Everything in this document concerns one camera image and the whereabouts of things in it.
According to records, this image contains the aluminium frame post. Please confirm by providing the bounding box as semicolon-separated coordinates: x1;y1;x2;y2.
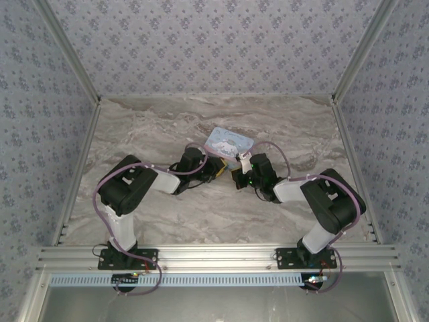
330;0;400;103
33;0;103;104

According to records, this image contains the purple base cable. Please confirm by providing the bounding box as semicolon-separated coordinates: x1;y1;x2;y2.
115;252;163;297
303;247;343;295

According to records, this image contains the slotted pale blue cable duct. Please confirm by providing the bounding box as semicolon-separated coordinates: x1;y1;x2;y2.
49;272;312;288

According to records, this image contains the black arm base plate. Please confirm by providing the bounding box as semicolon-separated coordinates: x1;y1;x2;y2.
275;248;338;270
97;248;160;270

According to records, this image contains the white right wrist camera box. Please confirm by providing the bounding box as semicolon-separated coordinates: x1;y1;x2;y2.
237;150;254;176

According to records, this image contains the black controller board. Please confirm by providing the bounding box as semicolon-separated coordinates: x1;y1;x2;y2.
300;273;328;292
111;273;141;291

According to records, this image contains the aluminium front beam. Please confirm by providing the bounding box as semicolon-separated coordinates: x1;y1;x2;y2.
36;244;402;272

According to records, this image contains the grey metal panel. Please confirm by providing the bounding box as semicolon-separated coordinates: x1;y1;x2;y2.
42;272;402;322

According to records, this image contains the aluminium side rail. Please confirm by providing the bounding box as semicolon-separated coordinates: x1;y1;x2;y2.
51;100;102;248
331;99;385;245

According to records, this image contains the blue cartoon tin box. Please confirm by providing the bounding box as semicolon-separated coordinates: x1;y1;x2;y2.
203;127;256;160

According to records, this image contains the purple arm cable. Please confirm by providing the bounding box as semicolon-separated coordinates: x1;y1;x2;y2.
93;142;210;256
244;140;363;251

